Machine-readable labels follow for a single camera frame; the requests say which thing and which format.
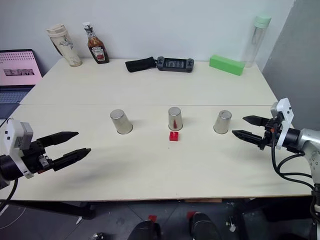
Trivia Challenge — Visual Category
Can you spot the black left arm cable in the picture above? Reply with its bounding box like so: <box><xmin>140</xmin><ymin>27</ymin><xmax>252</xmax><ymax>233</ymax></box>
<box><xmin>0</xmin><ymin>178</ymin><xmax>20</xmax><ymax>212</ymax></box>

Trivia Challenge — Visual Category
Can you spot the black table leg frame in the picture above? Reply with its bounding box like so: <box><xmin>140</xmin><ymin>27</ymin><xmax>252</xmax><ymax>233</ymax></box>
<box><xmin>7</xmin><ymin>199</ymin><xmax>97</xmax><ymax>221</ymax></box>

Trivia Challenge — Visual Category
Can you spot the black fabric pouch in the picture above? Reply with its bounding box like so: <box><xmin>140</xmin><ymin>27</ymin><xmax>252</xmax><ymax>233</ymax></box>
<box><xmin>124</xmin><ymin>56</ymin><xmax>157</xmax><ymax>74</ymax></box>

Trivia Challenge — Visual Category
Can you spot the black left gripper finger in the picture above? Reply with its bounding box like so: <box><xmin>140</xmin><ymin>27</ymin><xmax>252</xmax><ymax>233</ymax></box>
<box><xmin>51</xmin><ymin>147</ymin><xmax>92</xmax><ymax>172</ymax></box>
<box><xmin>36</xmin><ymin>130</ymin><xmax>80</xmax><ymax>148</ymax></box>

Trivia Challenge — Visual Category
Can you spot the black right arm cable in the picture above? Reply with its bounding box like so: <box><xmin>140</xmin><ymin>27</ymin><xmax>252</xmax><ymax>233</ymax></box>
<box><xmin>270</xmin><ymin>119</ymin><xmax>316</xmax><ymax>188</ymax></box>

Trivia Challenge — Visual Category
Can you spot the small red block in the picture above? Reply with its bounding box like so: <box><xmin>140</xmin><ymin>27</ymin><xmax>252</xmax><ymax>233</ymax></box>
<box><xmin>168</xmin><ymin>131</ymin><xmax>181</xmax><ymax>143</ymax></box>

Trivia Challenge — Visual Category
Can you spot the dark rounded robot foot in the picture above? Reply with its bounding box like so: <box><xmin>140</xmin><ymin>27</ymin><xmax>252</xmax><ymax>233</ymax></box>
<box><xmin>187</xmin><ymin>211</ymin><xmax>222</xmax><ymax>240</ymax></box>
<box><xmin>129</xmin><ymin>219</ymin><xmax>162</xmax><ymax>240</ymax></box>

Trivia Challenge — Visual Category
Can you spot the steel cup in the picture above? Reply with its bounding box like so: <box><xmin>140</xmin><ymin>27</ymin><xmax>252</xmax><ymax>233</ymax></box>
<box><xmin>167</xmin><ymin>106</ymin><xmax>184</xmax><ymax>131</ymax></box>
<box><xmin>109</xmin><ymin>108</ymin><xmax>134</xmax><ymax>135</ymax></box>
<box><xmin>213</xmin><ymin>110</ymin><xmax>233</xmax><ymax>135</ymax></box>

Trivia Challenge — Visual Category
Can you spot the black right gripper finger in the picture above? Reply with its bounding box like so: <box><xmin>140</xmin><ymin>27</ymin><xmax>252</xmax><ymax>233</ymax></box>
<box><xmin>231</xmin><ymin>129</ymin><xmax>265</xmax><ymax>147</ymax></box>
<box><xmin>242</xmin><ymin>115</ymin><xmax>271</xmax><ymax>127</ymax></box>

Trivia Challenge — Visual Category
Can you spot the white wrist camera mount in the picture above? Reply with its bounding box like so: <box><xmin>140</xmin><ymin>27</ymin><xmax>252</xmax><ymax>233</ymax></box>
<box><xmin>0</xmin><ymin>119</ymin><xmax>35</xmax><ymax>179</ymax></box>
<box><xmin>269</xmin><ymin>97</ymin><xmax>294</xmax><ymax>151</ymax></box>

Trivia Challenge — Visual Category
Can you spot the beige travel tumbler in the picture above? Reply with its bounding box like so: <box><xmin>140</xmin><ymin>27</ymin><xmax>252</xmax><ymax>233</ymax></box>
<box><xmin>45</xmin><ymin>23</ymin><xmax>83</xmax><ymax>68</ymax></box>

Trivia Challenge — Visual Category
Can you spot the laptop with pink screen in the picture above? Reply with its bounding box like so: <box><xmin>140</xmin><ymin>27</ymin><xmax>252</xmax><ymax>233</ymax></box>
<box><xmin>0</xmin><ymin>48</ymin><xmax>43</xmax><ymax>120</ymax></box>

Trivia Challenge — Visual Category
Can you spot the ketchup bottle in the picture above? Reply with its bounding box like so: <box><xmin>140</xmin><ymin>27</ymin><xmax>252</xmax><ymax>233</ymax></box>
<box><xmin>82</xmin><ymin>22</ymin><xmax>110</xmax><ymax>65</ymax></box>

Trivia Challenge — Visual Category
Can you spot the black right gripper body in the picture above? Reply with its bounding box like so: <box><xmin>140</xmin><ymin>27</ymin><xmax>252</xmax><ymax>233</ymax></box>
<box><xmin>259</xmin><ymin>117</ymin><xmax>285</xmax><ymax>152</ymax></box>

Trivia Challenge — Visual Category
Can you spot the black handheld game console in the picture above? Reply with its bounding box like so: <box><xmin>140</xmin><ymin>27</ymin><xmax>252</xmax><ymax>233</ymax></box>
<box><xmin>155</xmin><ymin>56</ymin><xmax>196</xmax><ymax>74</ymax></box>

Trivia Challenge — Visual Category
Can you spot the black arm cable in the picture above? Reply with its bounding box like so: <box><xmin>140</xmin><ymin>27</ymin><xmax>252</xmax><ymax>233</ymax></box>
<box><xmin>0</xmin><ymin>178</ymin><xmax>20</xmax><ymax>212</ymax></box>
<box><xmin>270</xmin><ymin>119</ymin><xmax>316</xmax><ymax>188</ymax></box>

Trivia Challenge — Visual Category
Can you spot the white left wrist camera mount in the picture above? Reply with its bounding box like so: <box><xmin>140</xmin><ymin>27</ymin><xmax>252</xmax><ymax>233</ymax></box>
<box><xmin>0</xmin><ymin>119</ymin><xmax>35</xmax><ymax>179</ymax></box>

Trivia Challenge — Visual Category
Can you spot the green rectangular box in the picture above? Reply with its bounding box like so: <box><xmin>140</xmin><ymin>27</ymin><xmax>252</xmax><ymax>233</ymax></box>
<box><xmin>208</xmin><ymin>54</ymin><xmax>246</xmax><ymax>77</ymax></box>

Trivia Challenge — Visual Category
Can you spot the clear bottle green lid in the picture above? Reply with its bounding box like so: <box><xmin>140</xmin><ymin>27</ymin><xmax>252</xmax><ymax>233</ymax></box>
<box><xmin>243</xmin><ymin>15</ymin><xmax>272</xmax><ymax>69</ymax></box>

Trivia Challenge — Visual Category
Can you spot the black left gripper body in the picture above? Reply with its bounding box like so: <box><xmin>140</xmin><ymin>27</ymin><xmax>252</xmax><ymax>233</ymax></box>
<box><xmin>20</xmin><ymin>139</ymin><xmax>56</xmax><ymax>175</ymax></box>

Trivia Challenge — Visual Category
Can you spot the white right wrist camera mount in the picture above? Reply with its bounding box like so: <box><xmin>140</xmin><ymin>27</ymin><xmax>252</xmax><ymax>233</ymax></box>
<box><xmin>269</xmin><ymin>97</ymin><xmax>294</xmax><ymax>151</ymax></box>

